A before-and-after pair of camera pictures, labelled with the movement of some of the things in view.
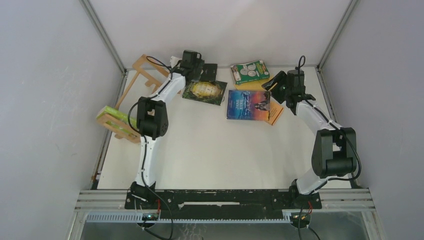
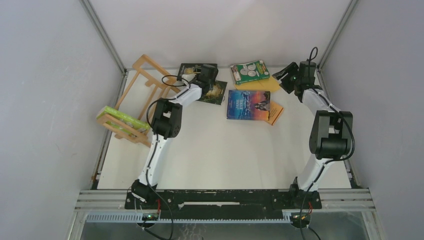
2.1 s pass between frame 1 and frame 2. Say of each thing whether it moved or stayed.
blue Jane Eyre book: stayed
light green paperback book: stayed
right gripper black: moved
